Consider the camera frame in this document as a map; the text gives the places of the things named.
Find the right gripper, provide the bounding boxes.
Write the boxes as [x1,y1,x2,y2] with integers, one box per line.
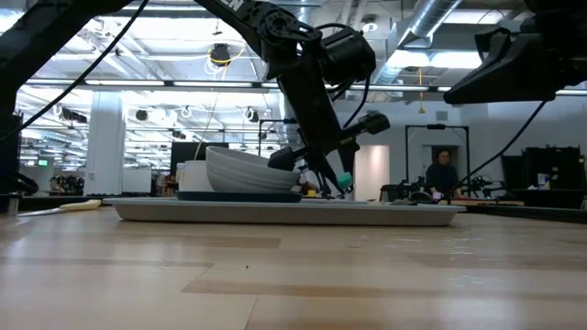
[443,0,587,105]

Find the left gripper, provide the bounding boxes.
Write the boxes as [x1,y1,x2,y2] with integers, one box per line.
[268,68,392,198]

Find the white ribbed bowl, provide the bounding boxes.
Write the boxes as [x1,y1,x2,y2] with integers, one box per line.
[205,145,302,193]

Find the dark teal plate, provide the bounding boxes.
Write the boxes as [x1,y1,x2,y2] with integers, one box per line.
[176,191,304,204]

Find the white mug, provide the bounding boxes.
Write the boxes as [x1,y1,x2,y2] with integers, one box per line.
[176,159,215,193]

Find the yellow-handled knife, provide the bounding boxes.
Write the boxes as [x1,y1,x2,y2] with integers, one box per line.
[17,199,103,218]

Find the grey plastic tray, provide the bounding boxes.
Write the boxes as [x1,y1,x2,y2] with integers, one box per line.
[104,196,467,227]

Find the person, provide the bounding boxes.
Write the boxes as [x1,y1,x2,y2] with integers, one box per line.
[425,148,461,199]
[297,172,322,196]

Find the black dome object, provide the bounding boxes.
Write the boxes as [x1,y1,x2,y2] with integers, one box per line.
[407,190,437,205]

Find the black monitor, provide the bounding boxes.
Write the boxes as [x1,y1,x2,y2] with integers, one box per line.
[170,141,229,178]

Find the ceiling light bar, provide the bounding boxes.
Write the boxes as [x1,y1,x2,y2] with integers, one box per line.
[0,77,587,96]

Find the white cabinet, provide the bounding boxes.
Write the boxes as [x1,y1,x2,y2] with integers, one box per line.
[121,168,152,193]

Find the white column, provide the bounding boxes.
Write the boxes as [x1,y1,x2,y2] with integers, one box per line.
[84,91,127,197]

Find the dark cabinet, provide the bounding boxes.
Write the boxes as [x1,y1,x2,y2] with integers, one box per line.
[0,112,24,193]

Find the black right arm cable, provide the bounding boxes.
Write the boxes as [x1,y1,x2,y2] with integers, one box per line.
[437,99,549,203]

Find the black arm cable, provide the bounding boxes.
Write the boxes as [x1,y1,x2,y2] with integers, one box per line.
[0,0,150,144]
[437,99,549,203]

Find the black rig frame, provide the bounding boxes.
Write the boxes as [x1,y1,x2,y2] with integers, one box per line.
[258,118,327,198]
[404,123,471,198]

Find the yellow hanging cord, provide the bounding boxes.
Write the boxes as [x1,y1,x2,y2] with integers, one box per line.
[415,67,426,115]

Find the silver air duct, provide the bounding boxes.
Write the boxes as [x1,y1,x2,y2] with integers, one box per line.
[371,0,462,88]

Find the black ceiling camera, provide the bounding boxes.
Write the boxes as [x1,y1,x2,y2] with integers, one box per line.
[205,41,249,77]

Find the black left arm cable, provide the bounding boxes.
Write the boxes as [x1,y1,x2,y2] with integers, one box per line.
[0,0,150,144]

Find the thick black cable loop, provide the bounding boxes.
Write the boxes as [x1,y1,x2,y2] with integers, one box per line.
[0,169,40,196]

